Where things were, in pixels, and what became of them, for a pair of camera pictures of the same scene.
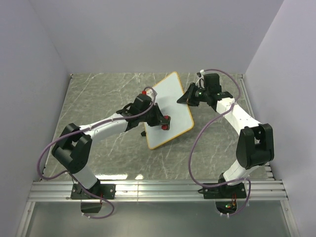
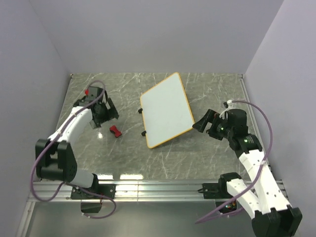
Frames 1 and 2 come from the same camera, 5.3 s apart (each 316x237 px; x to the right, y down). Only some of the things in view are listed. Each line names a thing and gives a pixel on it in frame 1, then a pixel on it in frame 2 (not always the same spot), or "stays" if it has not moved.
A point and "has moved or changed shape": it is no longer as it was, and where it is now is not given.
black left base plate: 103,191 stays
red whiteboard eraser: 166,126 has moved or changed shape
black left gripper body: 152,116 to 105,114
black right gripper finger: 188,97 to 201,125
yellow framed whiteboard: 169,91 stays
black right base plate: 223,191 stays
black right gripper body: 200,96 to 219,129
